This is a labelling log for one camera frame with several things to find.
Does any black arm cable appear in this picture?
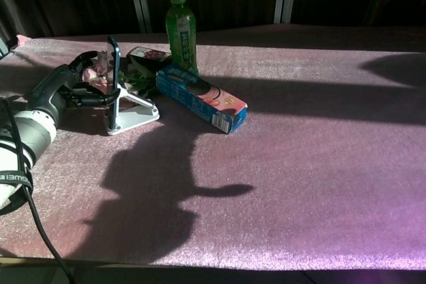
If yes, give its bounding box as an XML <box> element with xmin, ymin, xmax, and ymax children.
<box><xmin>0</xmin><ymin>96</ymin><xmax>80</xmax><ymax>284</ymax></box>

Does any black smartphone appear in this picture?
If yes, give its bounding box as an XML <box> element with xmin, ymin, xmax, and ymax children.
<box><xmin>106</xmin><ymin>35</ymin><xmax>122</xmax><ymax>130</ymax></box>

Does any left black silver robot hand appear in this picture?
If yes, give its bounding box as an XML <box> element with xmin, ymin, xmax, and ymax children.
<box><xmin>26</xmin><ymin>50</ymin><xmax>120</xmax><ymax>127</ymax></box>

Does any white side frame rail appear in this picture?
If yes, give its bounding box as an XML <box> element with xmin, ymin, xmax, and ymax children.
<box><xmin>0</xmin><ymin>33</ymin><xmax>11</xmax><ymax>61</ymax></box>

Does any green drink bottle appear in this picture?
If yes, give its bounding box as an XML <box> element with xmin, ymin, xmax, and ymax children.
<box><xmin>164</xmin><ymin>0</ymin><xmax>200</xmax><ymax>76</ymax></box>

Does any pink flower bouquet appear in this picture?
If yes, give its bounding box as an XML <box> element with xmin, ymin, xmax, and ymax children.
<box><xmin>81</xmin><ymin>50</ymin><xmax>161</xmax><ymax>97</ymax></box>

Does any pink tablecloth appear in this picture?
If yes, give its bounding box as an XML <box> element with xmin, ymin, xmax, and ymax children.
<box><xmin>0</xmin><ymin>23</ymin><xmax>426</xmax><ymax>272</ymax></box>

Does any blue cookie box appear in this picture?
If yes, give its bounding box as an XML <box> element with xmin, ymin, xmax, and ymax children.
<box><xmin>155</xmin><ymin>62</ymin><xmax>249</xmax><ymax>135</ymax></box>

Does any red white snack box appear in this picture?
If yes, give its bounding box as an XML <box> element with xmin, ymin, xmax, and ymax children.
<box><xmin>125</xmin><ymin>46</ymin><xmax>172</xmax><ymax>66</ymax></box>

